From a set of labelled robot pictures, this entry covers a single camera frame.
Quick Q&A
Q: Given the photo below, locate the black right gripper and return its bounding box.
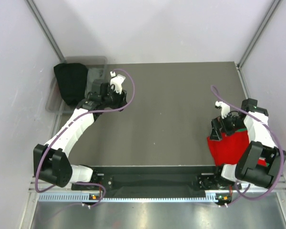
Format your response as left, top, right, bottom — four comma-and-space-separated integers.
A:
209, 111, 247, 141

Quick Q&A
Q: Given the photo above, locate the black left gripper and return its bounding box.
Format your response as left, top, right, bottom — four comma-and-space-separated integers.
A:
102, 84, 127, 112

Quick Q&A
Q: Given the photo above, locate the red t shirt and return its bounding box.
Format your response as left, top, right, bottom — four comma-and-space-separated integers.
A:
207, 130, 253, 166

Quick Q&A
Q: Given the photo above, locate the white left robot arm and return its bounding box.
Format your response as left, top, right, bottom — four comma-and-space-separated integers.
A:
33, 74, 127, 189

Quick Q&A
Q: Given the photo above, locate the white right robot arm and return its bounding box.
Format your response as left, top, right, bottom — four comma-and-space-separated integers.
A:
207, 99, 286, 189

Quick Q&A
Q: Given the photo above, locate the grey t shirt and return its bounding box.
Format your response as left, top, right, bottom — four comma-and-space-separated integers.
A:
85, 68, 104, 96

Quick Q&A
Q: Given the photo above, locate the green folded t shirt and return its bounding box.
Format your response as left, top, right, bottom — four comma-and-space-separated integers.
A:
235, 128, 247, 132

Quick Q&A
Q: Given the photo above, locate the grey plastic bin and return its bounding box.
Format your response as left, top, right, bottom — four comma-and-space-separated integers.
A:
45, 56, 107, 114

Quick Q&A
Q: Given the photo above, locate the black t shirt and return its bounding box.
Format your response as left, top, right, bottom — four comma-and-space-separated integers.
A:
53, 63, 88, 106

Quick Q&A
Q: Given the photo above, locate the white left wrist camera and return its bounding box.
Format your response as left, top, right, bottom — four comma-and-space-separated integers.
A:
110, 71, 126, 94

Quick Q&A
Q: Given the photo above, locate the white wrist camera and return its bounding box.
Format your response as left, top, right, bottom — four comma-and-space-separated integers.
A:
110, 71, 126, 94
215, 101, 231, 119

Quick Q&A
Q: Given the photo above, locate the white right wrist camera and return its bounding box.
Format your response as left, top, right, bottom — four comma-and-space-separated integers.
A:
215, 101, 231, 119

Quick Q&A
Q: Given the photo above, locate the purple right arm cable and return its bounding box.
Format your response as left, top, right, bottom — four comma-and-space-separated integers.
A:
210, 85, 284, 208

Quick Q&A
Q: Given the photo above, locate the left aluminium corner post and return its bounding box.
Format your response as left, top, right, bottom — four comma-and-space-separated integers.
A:
25, 0, 65, 62

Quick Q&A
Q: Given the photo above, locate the aluminium corner post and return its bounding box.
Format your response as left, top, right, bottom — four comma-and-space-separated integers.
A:
236, 0, 283, 70
25, 0, 65, 62

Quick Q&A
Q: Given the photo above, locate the slotted grey cable duct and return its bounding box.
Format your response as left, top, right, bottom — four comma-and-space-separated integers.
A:
38, 193, 231, 203

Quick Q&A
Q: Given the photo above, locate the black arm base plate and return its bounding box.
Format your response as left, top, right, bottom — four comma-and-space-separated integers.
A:
71, 166, 243, 192

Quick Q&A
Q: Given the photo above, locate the aluminium frame rail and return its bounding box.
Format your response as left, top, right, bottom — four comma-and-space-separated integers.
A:
28, 173, 286, 192

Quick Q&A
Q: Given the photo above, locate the right aluminium corner post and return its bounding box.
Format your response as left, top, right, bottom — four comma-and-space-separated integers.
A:
236, 0, 283, 70

